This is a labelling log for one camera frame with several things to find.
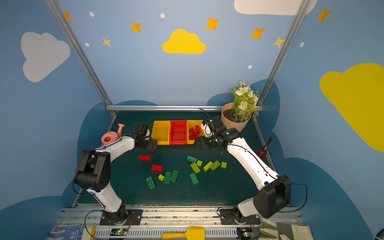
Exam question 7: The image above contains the red lego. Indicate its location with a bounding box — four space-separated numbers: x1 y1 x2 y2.
195 125 201 135
189 128 196 141

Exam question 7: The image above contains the dark green lego top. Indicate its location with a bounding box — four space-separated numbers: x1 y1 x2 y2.
187 155 198 163

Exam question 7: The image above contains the dark green lego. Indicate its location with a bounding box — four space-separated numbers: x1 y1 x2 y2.
170 170 179 183
163 172 172 184
189 173 199 185
146 177 156 190
187 155 198 163

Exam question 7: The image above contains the red long lego brick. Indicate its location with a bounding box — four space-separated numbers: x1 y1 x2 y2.
151 165 163 172

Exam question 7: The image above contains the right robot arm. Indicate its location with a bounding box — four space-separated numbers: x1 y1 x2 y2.
194 116 292 223

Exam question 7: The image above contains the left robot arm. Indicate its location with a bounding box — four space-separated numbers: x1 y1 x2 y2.
73 123 157 225

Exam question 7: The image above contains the left yellow bin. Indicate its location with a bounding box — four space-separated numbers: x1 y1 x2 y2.
151 121 171 146

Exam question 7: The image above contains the yellow bin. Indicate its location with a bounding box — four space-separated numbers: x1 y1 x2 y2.
187 120 205 145
151 121 171 146

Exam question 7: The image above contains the beige ribbed flower pot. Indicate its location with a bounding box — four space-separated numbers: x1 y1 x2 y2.
221 103 251 133

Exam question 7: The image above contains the right yellow bin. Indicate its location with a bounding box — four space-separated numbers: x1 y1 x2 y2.
187 120 205 145

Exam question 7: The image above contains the lime lego tilted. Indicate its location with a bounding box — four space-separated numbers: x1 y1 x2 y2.
203 162 213 172

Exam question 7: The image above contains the pink watering can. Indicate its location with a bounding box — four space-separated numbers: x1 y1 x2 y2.
101 124 125 147

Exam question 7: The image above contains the red middle bin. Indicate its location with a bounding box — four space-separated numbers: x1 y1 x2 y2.
170 120 188 145

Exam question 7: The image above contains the lime long lego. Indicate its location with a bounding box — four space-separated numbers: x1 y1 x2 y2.
191 163 201 174

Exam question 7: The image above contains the white artificial flower plant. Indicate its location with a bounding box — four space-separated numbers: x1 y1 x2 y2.
233 81 260 115

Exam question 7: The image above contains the dark green lego upright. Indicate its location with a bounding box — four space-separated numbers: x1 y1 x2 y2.
163 172 172 184

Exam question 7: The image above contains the dark green lego tilted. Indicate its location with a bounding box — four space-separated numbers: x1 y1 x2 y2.
170 170 179 183

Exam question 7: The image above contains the yellow toy shovel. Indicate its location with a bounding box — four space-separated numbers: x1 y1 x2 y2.
162 227 205 240

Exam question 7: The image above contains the right circuit board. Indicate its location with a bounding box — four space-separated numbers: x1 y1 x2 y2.
236 228 255 240

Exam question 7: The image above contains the circuit board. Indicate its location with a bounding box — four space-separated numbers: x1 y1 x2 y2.
110 229 128 237
236 228 255 240

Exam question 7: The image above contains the left circuit board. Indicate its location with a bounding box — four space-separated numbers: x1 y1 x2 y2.
110 229 128 237

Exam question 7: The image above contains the grey work glove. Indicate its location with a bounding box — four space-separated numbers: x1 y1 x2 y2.
258 219 314 240

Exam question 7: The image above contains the blue white woven cloth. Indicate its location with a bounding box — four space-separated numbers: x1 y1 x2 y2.
49 225 84 240

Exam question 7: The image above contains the aluminium back rail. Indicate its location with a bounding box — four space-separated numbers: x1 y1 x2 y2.
105 104 264 112

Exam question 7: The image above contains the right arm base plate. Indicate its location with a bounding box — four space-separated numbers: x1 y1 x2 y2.
217 208 261 225

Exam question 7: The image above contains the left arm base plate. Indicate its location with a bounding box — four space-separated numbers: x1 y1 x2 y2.
100 209 143 226

